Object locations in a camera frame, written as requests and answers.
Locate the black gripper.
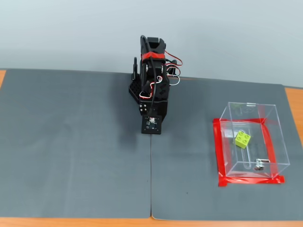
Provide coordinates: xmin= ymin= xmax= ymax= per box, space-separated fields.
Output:
xmin=139 ymin=99 xmax=169 ymax=130

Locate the green lego block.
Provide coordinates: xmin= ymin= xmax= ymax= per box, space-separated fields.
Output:
xmin=233 ymin=130 xmax=252 ymax=150

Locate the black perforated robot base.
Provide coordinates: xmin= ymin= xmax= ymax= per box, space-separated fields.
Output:
xmin=128 ymin=79 xmax=143 ymax=104

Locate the red tape band on arm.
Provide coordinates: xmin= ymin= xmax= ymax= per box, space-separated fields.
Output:
xmin=142 ymin=52 xmax=166 ymax=60

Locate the transparent acrylic box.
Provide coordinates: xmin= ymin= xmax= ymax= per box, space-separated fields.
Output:
xmin=219 ymin=101 xmax=291 ymax=180

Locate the silver metal box latch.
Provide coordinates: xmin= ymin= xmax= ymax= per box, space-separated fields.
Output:
xmin=254 ymin=158 xmax=271 ymax=171

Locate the black table clamp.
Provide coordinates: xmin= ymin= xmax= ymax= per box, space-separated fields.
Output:
xmin=167 ymin=59 xmax=178 ymax=78
xmin=131 ymin=56 xmax=139 ymax=81

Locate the grey table mat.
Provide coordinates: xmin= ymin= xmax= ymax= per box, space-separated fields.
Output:
xmin=0 ymin=68 xmax=152 ymax=219
xmin=150 ymin=75 xmax=303 ymax=222

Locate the red tape strip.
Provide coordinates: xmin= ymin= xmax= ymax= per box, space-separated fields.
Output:
xmin=213 ymin=118 xmax=228 ymax=187
xmin=213 ymin=117 xmax=268 ymax=125
xmin=217 ymin=175 xmax=285 ymax=188
xmin=261 ymin=122 xmax=280 ymax=180

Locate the black square wrist camera module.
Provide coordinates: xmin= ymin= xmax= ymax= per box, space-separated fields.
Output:
xmin=141 ymin=115 xmax=163 ymax=135

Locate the red white wrist servo wire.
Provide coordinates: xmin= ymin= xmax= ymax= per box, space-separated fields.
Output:
xmin=139 ymin=76 xmax=164 ymax=99

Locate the black camera cable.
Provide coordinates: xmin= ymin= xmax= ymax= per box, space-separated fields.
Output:
xmin=140 ymin=35 xmax=160 ymax=118

